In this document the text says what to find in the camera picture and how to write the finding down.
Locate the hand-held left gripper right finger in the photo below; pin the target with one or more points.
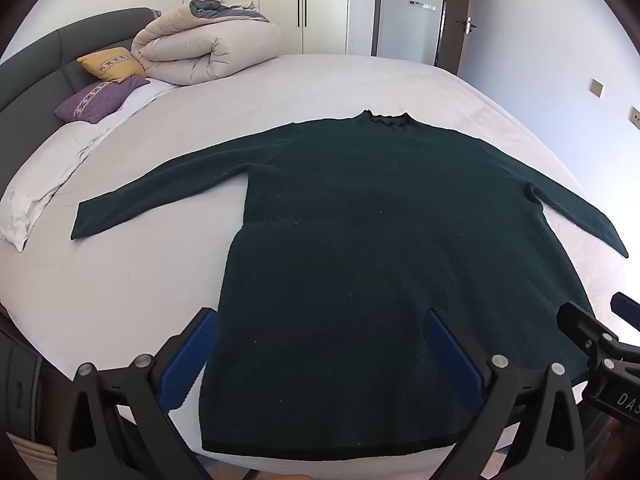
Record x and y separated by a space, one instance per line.
452 355

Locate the dark green sweater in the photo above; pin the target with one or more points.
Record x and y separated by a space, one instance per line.
375 220

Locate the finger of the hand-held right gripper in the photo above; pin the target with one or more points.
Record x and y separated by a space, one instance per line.
580 325
627 307

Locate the yellow patterned cushion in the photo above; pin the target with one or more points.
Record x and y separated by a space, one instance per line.
112 64

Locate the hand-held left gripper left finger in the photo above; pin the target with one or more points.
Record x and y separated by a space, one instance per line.
192 355

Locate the dark wooden door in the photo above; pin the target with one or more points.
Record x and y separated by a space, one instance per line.
455 20

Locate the white pillow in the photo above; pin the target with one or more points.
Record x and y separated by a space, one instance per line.
45 160

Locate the beige wall socket plate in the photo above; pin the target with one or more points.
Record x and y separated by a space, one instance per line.
635 117
596 86

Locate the small wall control panel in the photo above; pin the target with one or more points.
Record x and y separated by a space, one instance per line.
422 6

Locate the cream wardrobe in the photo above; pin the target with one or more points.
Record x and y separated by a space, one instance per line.
325 10

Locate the dark grey padded headboard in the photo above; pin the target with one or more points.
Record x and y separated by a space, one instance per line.
30 75

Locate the dark bedside cabinet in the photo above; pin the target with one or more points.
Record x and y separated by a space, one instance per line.
20 385

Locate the folded beige duvet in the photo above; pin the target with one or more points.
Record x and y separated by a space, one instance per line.
210 45

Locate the purple patterned cushion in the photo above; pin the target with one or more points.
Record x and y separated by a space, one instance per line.
95 100

